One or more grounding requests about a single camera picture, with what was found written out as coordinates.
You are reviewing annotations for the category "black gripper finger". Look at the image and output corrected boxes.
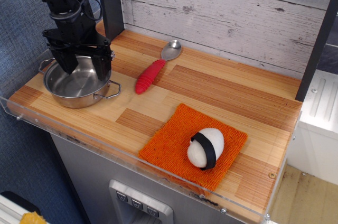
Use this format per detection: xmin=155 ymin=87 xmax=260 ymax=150
xmin=50 ymin=48 xmax=78 ymax=74
xmin=91 ymin=55 xmax=111 ymax=80

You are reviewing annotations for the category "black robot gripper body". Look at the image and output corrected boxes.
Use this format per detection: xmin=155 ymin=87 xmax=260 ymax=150
xmin=42 ymin=15 xmax=114 ymax=60

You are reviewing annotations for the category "silver steel pot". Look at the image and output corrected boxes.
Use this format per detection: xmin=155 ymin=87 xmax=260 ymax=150
xmin=39 ymin=56 xmax=121 ymax=108

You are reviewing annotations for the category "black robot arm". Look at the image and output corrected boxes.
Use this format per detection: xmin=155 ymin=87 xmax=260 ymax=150
xmin=42 ymin=0 xmax=112 ymax=80

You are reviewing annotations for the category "orange knitted rag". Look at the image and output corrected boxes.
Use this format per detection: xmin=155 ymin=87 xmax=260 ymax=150
xmin=139 ymin=104 xmax=248 ymax=191

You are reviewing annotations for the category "grey toy fridge cabinet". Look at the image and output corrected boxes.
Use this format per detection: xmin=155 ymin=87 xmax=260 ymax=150
xmin=52 ymin=135 xmax=261 ymax=223

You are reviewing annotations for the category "white plush sushi black band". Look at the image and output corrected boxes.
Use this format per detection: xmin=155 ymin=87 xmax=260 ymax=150
xmin=187 ymin=128 xmax=224 ymax=171

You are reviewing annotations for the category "silver dispenser button panel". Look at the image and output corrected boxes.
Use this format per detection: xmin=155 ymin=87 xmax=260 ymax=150
xmin=109 ymin=179 xmax=174 ymax=223

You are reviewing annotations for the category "yellow black object bottom left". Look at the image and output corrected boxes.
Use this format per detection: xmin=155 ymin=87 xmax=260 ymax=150
xmin=1 ymin=191 xmax=48 ymax=223

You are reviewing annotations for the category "clear acrylic table guard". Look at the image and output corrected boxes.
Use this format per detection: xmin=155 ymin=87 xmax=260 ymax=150
xmin=0 ymin=8 xmax=303 ymax=222

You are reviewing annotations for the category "white side counter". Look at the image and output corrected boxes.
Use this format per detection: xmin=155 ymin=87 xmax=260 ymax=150
xmin=287 ymin=70 xmax=337 ymax=184

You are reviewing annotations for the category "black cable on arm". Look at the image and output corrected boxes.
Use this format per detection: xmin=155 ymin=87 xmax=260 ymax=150
xmin=79 ymin=0 xmax=102 ymax=23

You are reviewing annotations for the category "red handled metal spoon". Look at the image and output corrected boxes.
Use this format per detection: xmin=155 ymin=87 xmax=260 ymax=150
xmin=135 ymin=40 xmax=182 ymax=95

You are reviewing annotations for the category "black right upright post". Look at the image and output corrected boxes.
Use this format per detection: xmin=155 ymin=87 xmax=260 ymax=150
xmin=295 ymin=0 xmax=337 ymax=102

